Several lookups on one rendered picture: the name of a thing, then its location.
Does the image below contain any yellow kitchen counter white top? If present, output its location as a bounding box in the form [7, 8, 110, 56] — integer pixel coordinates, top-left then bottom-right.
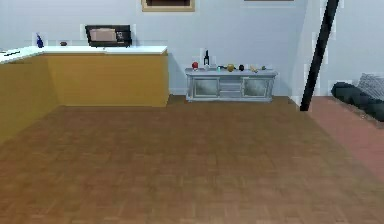
[0, 45, 170, 145]

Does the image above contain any grey sideboard cabinet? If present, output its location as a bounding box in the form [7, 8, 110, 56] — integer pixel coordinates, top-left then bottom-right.
[185, 67, 278, 103]

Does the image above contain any black microwave oven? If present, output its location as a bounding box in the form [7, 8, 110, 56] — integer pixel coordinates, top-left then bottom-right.
[84, 24, 133, 48]

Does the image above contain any dark blue sofa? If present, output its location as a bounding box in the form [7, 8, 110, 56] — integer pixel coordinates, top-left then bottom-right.
[330, 81, 384, 123]

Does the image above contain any grey patterned pillow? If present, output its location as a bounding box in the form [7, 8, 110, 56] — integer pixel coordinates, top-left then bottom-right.
[356, 72, 384, 101]

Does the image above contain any wood framed wall picture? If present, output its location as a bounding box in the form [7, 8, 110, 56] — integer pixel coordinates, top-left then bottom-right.
[141, 0, 196, 13]

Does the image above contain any black door frame post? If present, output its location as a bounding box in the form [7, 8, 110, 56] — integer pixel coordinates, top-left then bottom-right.
[299, 0, 340, 112]

